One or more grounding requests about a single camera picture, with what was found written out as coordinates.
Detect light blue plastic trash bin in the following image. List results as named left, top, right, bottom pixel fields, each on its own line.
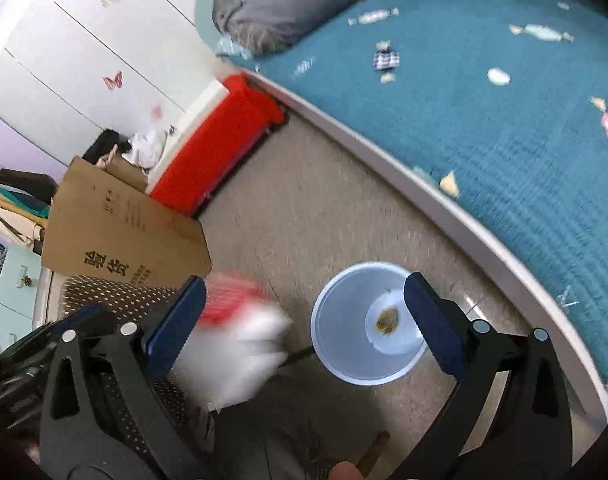
left=310, top=261, right=427, bottom=387

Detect white plastic bag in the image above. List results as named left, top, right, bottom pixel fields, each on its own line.
left=123, top=129, right=167, bottom=170

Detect mint green drawer cabinet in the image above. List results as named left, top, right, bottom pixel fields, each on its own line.
left=0, top=244, right=44, bottom=352

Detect hanging clothes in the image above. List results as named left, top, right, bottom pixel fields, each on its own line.
left=0, top=169, right=58, bottom=255

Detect white wardrobe doors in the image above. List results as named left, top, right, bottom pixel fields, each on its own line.
left=0, top=0, right=218, bottom=162

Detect teal quilted bed cover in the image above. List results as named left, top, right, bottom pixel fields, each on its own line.
left=244, top=0, right=608, bottom=382

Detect brown polka dot tablecloth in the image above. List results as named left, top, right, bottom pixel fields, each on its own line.
left=58, top=275, right=199, bottom=460

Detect red upholstered bench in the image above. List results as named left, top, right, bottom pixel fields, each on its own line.
left=147, top=75, right=287, bottom=216

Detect large cardboard box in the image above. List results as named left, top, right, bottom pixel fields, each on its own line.
left=42, top=157, right=212, bottom=287

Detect pink butterfly wall sticker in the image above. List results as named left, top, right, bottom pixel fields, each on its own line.
left=102, top=70, right=123, bottom=91

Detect red white snack wrapper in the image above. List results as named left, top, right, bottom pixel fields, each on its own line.
left=169, top=273, right=292, bottom=411

